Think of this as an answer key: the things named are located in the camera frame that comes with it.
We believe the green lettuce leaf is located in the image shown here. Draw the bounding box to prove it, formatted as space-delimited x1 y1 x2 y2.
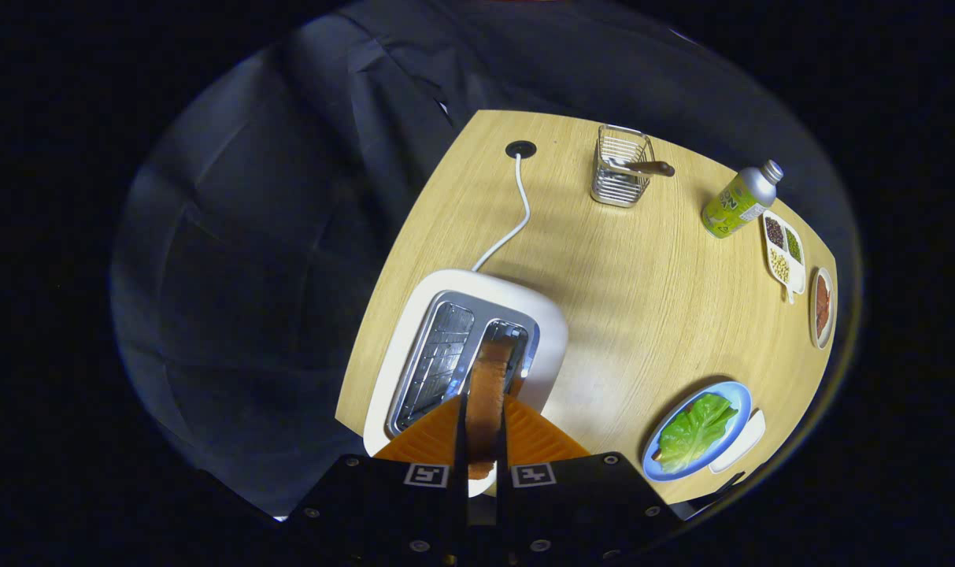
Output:
655 392 739 473

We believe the metal wire basket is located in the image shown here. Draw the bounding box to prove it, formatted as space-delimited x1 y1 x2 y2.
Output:
590 124 656 209

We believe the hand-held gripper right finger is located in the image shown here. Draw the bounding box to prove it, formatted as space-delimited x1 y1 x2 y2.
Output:
495 394 687 564

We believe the white divided tray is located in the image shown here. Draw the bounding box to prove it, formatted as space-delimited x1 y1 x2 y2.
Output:
762 209 807 305

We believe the wooden handled utensil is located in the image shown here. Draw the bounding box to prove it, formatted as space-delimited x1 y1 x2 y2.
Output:
607 156 676 177

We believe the white toaster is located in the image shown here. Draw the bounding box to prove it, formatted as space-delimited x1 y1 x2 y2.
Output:
363 269 569 498

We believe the white round plate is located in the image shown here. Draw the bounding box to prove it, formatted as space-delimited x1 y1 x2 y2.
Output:
809 266 837 350

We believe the blue plate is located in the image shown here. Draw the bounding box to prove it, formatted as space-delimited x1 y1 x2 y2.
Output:
642 381 753 483

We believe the toasted bread slice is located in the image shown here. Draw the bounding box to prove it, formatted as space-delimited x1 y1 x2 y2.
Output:
465 339 525 481

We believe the green label metal bottle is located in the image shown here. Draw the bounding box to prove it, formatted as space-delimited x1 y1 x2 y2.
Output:
701 160 785 239

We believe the pale shallow bowl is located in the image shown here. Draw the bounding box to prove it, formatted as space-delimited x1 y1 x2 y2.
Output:
708 408 767 475

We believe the white power cable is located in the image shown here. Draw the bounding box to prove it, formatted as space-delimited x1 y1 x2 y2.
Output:
472 154 531 273

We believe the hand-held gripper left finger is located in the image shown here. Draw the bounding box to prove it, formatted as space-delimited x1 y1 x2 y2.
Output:
284 394 470 564

